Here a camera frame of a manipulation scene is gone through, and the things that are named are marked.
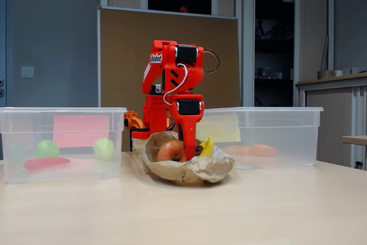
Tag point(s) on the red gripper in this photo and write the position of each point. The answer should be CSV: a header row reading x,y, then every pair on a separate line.
x,y
188,119

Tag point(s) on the brown toy donut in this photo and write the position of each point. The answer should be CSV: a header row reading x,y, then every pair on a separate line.
x,y
166,149

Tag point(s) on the orange toy waffle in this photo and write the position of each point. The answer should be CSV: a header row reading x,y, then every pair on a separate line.
x,y
238,150

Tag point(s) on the light green toy lettuce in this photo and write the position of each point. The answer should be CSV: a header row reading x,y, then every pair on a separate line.
x,y
103,149

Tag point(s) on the green toy apple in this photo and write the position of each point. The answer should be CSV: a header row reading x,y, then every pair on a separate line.
x,y
47,149

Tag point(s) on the red toy chili pepper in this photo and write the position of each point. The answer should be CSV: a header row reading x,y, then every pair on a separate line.
x,y
46,163

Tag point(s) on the red robot arm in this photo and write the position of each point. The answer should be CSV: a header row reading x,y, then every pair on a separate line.
x,y
160,70

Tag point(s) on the yellow-green sticky note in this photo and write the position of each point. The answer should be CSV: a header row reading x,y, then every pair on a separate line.
x,y
226,127

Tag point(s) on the clear plastic bin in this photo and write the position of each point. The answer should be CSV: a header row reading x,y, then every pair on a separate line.
x,y
28,130
281,130

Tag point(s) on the pink sticky note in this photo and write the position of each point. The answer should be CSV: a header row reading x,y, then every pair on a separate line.
x,y
81,131

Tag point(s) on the yellow toy banana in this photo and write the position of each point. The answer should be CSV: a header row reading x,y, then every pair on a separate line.
x,y
207,147

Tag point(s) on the crumpled brown paper bag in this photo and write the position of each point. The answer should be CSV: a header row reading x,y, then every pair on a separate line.
x,y
183,169

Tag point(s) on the clear plastic film bag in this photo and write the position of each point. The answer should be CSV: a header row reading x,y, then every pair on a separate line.
x,y
222,153

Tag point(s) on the wooden base block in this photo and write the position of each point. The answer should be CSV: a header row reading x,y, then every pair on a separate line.
x,y
138,144

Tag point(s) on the orange printed clamp part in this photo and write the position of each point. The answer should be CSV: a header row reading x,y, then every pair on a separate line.
x,y
132,121

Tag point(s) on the brown cork board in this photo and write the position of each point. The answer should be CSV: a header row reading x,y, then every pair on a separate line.
x,y
123,70

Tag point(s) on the grey roller-door cabinet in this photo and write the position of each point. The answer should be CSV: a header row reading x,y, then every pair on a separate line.
x,y
335,113

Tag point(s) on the brown tape roll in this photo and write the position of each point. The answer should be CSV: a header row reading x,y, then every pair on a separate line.
x,y
325,74

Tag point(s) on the beige side table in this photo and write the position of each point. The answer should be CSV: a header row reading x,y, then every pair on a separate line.
x,y
355,140

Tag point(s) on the white cups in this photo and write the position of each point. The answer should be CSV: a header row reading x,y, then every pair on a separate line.
x,y
351,70

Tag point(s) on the white light switch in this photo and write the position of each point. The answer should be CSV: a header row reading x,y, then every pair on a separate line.
x,y
27,72

